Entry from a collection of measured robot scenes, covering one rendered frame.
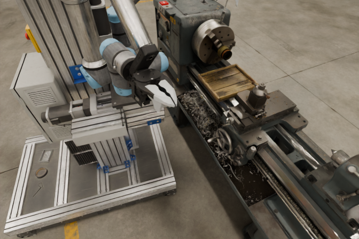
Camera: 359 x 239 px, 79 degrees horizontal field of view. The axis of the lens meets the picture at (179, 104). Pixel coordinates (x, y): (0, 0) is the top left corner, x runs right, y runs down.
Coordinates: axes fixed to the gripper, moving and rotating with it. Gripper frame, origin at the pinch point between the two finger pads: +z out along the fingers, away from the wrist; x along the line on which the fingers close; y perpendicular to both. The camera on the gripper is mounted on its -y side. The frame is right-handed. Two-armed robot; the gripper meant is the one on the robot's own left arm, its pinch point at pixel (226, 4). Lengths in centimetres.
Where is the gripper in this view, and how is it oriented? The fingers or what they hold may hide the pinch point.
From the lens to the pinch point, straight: 171.2
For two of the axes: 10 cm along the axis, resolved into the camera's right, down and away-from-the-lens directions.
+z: -1.8, 7.5, 6.4
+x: -9.5, -3.0, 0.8
